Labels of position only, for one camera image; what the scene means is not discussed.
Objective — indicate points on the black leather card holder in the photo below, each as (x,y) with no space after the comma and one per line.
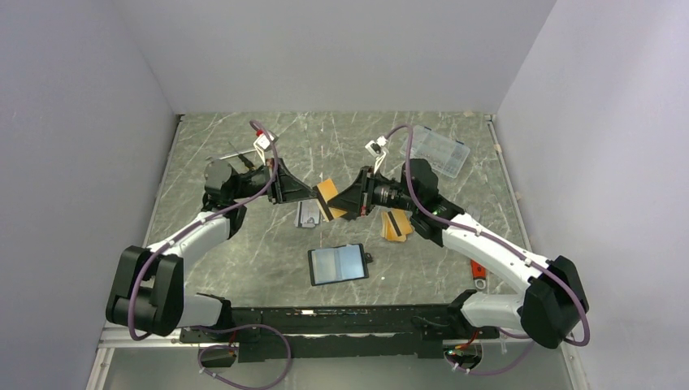
(338,264)

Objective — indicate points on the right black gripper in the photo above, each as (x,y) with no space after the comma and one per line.
(359,197)

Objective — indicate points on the clear plastic organizer box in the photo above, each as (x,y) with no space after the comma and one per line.
(444,155)

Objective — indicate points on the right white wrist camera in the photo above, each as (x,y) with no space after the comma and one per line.
(378,149)

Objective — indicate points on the black yellow screwdriver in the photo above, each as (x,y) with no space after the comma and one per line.
(234,148)

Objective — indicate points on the silver open-end wrench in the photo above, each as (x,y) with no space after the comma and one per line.
(243,156)

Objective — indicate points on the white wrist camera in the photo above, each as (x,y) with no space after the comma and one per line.
(378,149)
(263,143)

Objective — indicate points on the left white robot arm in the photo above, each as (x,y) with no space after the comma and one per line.
(148,294)

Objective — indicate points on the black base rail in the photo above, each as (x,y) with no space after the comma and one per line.
(423,331)

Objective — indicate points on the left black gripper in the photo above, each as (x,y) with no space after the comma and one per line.
(284,187)

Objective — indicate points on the orange handled tool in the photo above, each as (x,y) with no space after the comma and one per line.
(479,275)

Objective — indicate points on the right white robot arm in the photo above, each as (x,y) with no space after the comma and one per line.
(548,303)

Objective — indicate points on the tan wooden block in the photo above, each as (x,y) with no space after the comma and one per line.
(396,225)

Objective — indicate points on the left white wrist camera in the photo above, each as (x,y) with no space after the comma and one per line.
(263,143)

